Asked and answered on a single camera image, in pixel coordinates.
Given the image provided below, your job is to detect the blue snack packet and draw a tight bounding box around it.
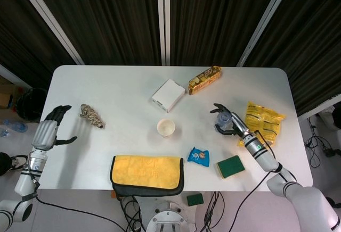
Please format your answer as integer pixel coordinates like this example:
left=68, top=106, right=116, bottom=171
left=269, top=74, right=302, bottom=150
left=186, top=146, right=211, bottom=168

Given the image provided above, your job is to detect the white frame post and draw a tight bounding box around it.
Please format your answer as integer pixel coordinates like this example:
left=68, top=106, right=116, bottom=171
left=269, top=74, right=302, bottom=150
left=236, top=0, right=298, bottom=67
left=12, top=0, right=85, bottom=65
left=156, top=0, right=171, bottom=67

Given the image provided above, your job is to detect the black pleated curtain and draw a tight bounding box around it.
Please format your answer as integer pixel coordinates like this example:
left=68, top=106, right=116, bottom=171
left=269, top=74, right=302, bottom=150
left=169, top=0, right=283, bottom=67
left=0, top=0, right=78, bottom=89
left=29, top=0, right=162, bottom=67
left=243, top=0, right=341, bottom=117

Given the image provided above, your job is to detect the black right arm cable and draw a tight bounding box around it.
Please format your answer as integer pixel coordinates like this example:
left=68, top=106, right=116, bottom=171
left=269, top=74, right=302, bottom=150
left=233, top=172, right=274, bottom=232

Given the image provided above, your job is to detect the brown cardboard box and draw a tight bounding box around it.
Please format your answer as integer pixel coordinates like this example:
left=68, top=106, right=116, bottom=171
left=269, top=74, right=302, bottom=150
left=0, top=75, right=21, bottom=110

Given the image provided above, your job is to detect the green and yellow sponge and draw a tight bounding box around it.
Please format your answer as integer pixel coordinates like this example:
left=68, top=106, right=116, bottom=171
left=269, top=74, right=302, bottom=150
left=216, top=155, right=246, bottom=181
left=186, top=193, right=205, bottom=207

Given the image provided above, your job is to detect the yellow snack bag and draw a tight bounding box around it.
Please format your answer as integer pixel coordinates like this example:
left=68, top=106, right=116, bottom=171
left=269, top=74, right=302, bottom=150
left=237, top=101, right=287, bottom=147

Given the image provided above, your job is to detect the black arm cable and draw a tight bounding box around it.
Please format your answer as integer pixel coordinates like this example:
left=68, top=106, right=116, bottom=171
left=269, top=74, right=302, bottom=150
left=233, top=172, right=274, bottom=232
left=33, top=186, right=128, bottom=232

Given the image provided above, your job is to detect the golden biscuit packet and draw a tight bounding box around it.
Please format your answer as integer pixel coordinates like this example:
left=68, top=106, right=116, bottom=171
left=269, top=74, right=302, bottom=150
left=188, top=65, right=223, bottom=96

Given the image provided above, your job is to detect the black trash bin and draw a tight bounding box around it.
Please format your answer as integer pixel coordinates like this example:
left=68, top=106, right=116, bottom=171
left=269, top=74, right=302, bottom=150
left=15, top=87, right=48, bottom=122

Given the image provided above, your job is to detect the white sneaker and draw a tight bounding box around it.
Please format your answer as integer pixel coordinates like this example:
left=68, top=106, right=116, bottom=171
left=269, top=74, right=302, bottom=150
left=10, top=154, right=29, bottom=169

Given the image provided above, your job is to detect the clear plastic water bottle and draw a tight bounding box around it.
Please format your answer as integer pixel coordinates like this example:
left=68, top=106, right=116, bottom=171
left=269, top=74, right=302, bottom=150
left=214, top=111, right=233, bottom=132

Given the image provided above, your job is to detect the black looped base cable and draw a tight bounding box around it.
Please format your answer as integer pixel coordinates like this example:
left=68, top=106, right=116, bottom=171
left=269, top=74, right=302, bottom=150
left=120, top=195, right=143, bottom=232

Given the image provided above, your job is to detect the black floor cable bundle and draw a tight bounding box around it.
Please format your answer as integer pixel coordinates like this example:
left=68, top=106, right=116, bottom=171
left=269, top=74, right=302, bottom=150
left=204, top=191, right=227, bottom=232

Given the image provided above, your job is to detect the yellow microfiber cloth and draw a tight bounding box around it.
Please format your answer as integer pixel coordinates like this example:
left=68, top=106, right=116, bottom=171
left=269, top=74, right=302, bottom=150
left=110, top=155, right=185, bottom=197

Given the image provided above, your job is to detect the black trouser leg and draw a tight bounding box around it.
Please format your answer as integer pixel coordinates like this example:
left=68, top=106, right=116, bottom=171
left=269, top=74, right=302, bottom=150
left=0, top=152, right=13, bottom=177

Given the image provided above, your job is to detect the braided rope bundle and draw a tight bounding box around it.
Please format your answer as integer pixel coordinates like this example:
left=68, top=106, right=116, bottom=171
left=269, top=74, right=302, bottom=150
left=77, top=103, right=105, bottom=129

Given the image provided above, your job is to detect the white cardboard box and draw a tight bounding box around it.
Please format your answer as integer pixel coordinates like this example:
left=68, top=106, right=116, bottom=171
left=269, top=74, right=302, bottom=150
left=151, top=78, right=186, bottom=113

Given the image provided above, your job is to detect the white paper cup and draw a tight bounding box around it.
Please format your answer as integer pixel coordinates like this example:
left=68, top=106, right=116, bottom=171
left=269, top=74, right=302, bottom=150
left=156, top=118, right=176, bottom=138

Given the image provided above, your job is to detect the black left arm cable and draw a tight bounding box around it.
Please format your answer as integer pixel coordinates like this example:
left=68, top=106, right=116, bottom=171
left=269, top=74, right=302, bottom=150
left=33, top=186, right=128, bottom=232

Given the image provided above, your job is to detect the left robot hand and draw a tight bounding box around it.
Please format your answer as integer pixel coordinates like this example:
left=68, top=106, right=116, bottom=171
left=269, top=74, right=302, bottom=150
left=31, top=105, right=78, bottom=152

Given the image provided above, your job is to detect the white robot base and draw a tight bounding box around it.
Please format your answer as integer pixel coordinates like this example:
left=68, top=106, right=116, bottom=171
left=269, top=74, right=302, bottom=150
left=119, top=194, right=198, bottom=232

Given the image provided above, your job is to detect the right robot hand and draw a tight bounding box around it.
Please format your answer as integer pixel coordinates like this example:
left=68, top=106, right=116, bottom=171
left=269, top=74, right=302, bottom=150
left=209, top=103, right=254, bottom=138

